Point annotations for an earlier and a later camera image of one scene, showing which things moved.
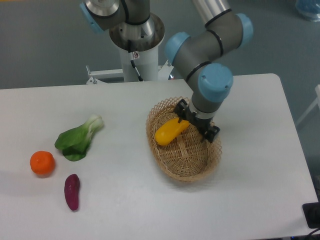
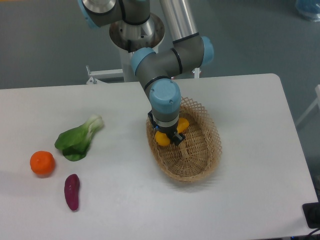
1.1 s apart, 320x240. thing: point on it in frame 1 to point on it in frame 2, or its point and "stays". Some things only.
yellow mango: x=166 y=132 stays
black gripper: x=203 y=124 to x=177 y=138
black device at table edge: x=311 y=212 stays
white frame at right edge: x=317 y=100 stays
